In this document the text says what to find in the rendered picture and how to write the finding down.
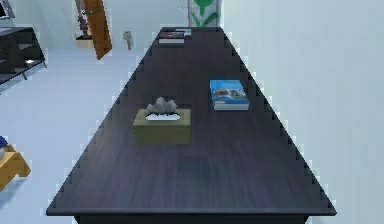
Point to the grey crumpled tissue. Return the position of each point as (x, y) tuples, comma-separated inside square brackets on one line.
[(162, 106)]

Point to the small grey brown object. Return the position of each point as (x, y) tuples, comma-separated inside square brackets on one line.
[(127, 37)]

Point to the black shelf unit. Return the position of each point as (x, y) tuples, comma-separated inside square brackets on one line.
[(16, 55)]

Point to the red dark floor statue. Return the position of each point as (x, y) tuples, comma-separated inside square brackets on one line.
[(83, 23)]

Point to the yellow wooden chair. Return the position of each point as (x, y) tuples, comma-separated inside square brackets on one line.
[(11, 165)]

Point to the dark cover book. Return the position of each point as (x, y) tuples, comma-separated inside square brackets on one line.
[(171, 36)]

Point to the blue cover book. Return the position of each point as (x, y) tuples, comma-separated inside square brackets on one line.
[(228, 91)]

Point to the dark wooden long table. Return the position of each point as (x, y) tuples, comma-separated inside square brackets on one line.
[(206, 173)]

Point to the green house plant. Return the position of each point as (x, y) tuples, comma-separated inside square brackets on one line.
[(204, 11)]

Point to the olive green tissue box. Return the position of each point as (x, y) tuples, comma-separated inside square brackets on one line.
[(163, 131)]

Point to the brown wooden door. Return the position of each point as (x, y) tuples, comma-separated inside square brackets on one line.
[(98, 26)]

